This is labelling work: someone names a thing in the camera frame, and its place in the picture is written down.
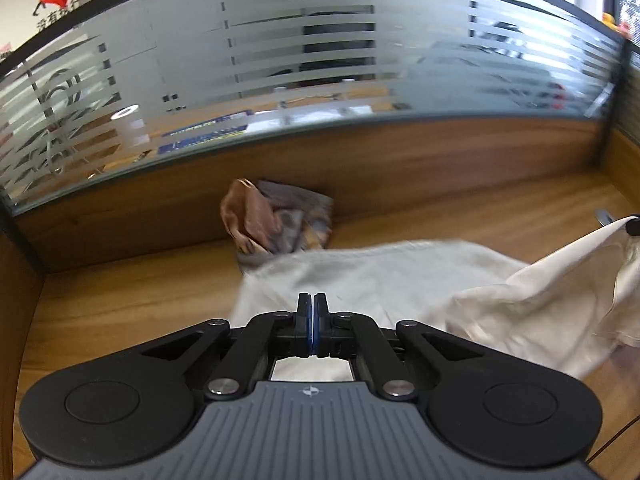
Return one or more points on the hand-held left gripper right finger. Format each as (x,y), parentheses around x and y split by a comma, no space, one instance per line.
(320,317)

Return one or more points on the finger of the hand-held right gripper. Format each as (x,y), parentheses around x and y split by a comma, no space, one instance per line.
(634,226)

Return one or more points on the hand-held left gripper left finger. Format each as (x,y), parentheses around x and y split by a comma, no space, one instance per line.
(305,317)

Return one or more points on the white button shirt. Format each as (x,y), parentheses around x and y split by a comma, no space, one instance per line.
(400,280)

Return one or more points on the brown grey patterned cloth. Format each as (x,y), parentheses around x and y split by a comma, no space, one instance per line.
(265,220)

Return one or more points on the glass side partition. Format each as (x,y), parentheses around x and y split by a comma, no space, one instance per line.
(631,85)

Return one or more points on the yellow object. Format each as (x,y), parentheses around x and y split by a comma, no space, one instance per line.
(609,19)

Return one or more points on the frosted striped glass partition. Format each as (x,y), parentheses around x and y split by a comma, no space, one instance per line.
(300,35)

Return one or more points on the dark partition post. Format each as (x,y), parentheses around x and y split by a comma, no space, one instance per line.
(614,110)

